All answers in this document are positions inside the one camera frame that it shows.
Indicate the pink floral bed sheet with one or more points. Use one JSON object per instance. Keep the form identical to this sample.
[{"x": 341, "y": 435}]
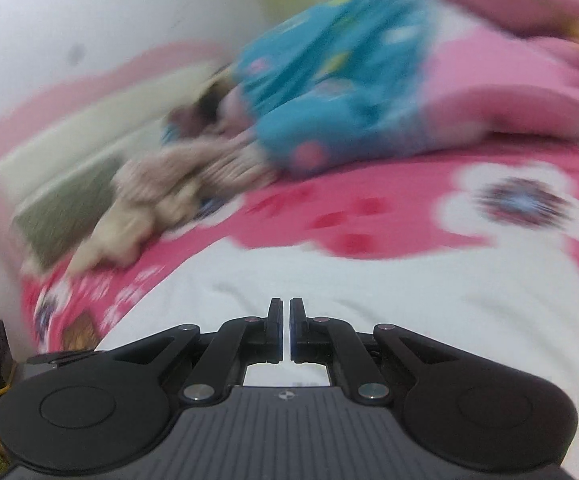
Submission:
[{"x": 369, "y": 205}]

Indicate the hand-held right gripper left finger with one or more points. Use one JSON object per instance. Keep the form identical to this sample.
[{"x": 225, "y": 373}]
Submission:
[{"x": 275, "y": 330}]

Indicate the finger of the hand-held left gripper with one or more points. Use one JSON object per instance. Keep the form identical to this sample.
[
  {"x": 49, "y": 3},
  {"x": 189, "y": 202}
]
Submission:
[{"x": 64, "y": 358}]

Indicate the white garment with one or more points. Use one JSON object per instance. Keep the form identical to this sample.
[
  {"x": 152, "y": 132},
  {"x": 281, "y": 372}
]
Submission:
[{"x": 419, "y": 300}]

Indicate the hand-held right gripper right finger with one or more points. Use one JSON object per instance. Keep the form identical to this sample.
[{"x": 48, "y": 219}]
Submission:
[{"x": 296, "y": 330}]

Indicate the pink and cream headboard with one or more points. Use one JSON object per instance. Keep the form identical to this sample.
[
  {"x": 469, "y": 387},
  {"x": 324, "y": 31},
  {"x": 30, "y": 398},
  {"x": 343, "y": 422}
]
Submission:
[{"x": 69, "y": 125}]

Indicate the plush toy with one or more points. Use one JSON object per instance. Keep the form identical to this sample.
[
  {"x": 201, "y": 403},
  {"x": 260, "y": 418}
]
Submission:
[{"x": 204, "y": 112}]

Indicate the pink and blue quilt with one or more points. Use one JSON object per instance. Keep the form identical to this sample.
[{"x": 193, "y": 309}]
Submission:
[{"x": 369, "y": 70}]

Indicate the plain beige garment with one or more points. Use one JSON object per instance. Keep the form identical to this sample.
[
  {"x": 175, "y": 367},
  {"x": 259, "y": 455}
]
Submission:
[{"x": 129, "y": 230}]

